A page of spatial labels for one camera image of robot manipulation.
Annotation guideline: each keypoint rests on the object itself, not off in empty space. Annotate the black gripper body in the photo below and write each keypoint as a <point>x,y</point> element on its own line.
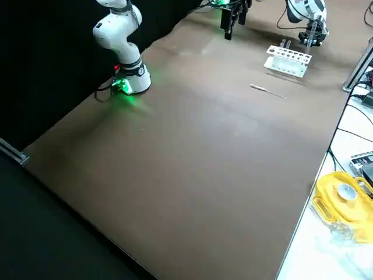
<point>320,24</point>
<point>243,3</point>

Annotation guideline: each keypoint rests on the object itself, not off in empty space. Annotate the clear glass test tube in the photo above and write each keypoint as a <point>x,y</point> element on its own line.
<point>283,43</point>
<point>288,44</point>
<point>311,38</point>

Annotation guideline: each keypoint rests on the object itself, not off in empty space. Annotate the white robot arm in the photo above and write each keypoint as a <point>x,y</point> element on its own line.
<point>128,52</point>
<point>306,10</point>

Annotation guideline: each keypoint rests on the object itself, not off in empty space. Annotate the white test tube rack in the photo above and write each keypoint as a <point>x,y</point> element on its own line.
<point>287,70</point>

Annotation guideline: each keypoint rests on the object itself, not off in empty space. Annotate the small black box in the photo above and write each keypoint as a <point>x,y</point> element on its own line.
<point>368,100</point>

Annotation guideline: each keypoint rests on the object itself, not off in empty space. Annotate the yellow plastic basin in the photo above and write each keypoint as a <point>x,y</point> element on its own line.
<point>326,186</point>

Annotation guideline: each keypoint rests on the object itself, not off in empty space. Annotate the clear glass flask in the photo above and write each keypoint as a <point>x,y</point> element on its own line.
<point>342,231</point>

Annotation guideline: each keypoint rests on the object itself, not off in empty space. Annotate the aluminium frame post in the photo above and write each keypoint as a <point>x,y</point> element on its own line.
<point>357,73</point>

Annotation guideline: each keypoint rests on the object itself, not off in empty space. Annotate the aluminium frame profile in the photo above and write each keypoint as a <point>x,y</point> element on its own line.
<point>14,153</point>

